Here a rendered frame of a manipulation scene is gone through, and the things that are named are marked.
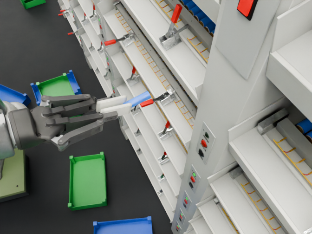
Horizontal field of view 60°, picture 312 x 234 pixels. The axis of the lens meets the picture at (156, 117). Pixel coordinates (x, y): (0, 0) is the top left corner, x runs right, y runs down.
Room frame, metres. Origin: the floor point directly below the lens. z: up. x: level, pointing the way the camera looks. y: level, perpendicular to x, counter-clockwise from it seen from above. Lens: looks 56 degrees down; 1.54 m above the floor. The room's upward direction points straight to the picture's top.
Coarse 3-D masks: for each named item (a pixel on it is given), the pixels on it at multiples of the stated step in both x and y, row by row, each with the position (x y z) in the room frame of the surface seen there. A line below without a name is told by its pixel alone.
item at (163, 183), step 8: (128, 120) 0.78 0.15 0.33; (136, 128) 0.73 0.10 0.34; (136, 136) 0.68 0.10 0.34; (144, 144) 0.63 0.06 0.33; (144, 152) 0.59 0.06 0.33; (152, 160) 0.55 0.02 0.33; (152, 168) 0.51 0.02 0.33; (160, 168) 0.51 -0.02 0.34; (160, 176) 0.46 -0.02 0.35; (160, 184) 0.43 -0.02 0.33; (168, 184) 0.43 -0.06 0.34; (168, 192) 0.39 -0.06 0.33; (168, 200) 0.36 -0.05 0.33; (176, 200) 0.36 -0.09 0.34
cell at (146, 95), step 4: (144, 92) 0.38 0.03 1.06; (148, 92) 0.38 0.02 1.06; (136, 96) 0.38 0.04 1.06; (140, 96) 0.37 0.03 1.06; (144, 96) 0.37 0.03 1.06; (148, 96) 0.38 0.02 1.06; (128, 100) 0.37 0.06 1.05; (132, 100) 0.37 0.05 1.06; (136, 100) 0.37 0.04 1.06; (140, 100) 0.37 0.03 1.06; (144, 100) 0.37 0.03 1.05; (132, 104) 0.36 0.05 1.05; (136, 104) 0.36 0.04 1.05
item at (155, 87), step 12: (108, 0) 0.86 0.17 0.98; (108, 12) 0.85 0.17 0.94; (108, 24) 0.79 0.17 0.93; (120, 24) 0.78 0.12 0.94; (120, 36) 0.73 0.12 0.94; (144, 36) 0.70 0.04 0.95; (132, 48) 0.66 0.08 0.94; (132, 60) 0.62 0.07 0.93; (144, 60) 0.61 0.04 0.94; (144, 72) 0.56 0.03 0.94; (156, 72) 0.55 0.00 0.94; (156, 84) 0.51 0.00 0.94; (156, 96) 0.47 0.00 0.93; (168, 108) 0.43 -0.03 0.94; (180, 108) 0.42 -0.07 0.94; (168, 120) 0.42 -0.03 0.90; (180, 120) 0.39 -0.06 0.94; (180, 132) 0.35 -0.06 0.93
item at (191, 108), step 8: (120, 8) 0.82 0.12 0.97; (120, 16) 0.80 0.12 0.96; (128, 16) 0.78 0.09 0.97; (128, 24) 0.76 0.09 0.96; (136, 32) 0.70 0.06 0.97; (144, 40) 0.66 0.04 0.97; (144, 48) 0.64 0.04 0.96; (152, 48) 0.62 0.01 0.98; (152, 56) 0.59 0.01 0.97; (160, 64) 0.56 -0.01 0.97; (168, 72) 0.53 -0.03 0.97; (160, 80) 0.52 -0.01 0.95; (168, 80) 0.50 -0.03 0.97; (176, 88) 0.47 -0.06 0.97; (184, 96) 0.44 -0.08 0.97; (176, 104) 0.43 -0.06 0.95; (184, 104) 0.42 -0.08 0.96; (192, 104) 0.41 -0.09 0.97; (192, 112) 0.39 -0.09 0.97; (192, 128) 0.36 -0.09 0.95
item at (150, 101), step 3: (162, 96) 0.45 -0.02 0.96; (150, 99) 0.44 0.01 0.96; (153, 99) 0.44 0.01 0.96; (156, 99) 0.44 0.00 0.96; (159, 99) 0.44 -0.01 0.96; (144, 102) 0.43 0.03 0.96; (147, 102) 0.43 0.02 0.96; (150, 102) 0.43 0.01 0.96; (153, 102) 0.43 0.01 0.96; (141, 105) 0.42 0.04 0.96; (144, 105) 0.42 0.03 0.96; (147, 105) 0.42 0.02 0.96
